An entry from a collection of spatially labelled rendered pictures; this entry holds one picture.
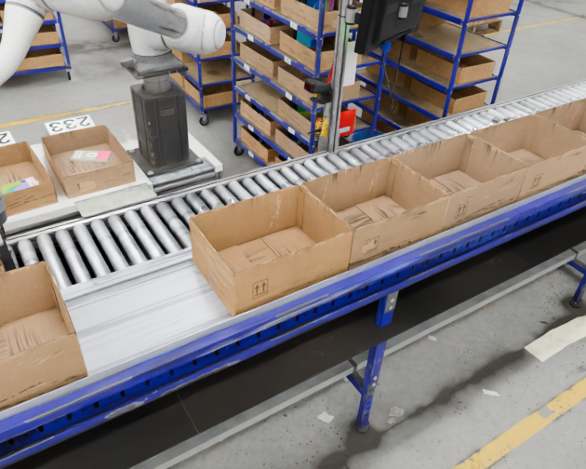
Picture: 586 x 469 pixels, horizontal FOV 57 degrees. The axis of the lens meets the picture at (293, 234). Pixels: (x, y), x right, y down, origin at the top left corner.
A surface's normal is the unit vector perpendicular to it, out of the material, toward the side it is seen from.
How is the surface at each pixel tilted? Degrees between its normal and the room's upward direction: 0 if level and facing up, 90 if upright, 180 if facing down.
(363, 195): 89
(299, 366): 0
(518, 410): 0
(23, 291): 90
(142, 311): 0
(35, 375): 91
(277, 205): 90
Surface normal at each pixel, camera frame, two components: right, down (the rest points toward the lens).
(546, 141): -0.84, 0.29
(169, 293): 0.04, -0.79
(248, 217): 0.54, 0.52
